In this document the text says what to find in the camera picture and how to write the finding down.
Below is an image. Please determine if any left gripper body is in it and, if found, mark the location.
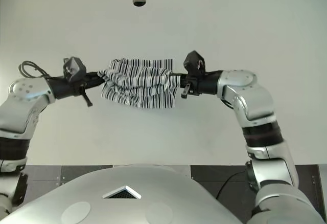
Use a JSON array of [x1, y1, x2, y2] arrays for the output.
[[46, 71, 105, 108]]

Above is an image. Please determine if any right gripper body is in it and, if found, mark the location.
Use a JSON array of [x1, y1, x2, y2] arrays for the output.
[[179, 69, 222, 100]]

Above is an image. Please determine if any black white striped T-shirt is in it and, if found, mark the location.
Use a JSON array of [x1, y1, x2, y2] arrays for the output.
[[97, 58, 181, 110]]

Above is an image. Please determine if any robot body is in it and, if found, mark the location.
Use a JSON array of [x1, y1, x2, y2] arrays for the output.
[[0, 163, 259, 224]]

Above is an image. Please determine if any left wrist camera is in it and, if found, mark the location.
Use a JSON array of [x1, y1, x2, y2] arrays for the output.
[[62, 57, 87, 83]]

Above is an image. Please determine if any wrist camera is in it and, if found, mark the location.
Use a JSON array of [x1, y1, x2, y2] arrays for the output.
[[183, 51, 206, 78], [62, 57, 87, 83]]

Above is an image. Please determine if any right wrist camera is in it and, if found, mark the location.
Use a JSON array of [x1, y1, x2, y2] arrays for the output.
[[183, 51, 206, 78]]

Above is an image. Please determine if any black floor cable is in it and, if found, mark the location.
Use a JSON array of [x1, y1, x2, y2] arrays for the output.
[[215, 171, 246, 199]]

